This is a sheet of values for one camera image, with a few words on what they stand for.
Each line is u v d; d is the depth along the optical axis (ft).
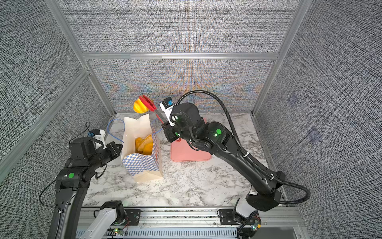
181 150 3.31
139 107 2.02
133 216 2.41
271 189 1.27
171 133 1.67
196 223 2.40
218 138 1.27
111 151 1.94
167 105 1.57
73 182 1.42
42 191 2.20
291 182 1.27
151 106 1.95
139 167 2.45
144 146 2.60
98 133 1.98
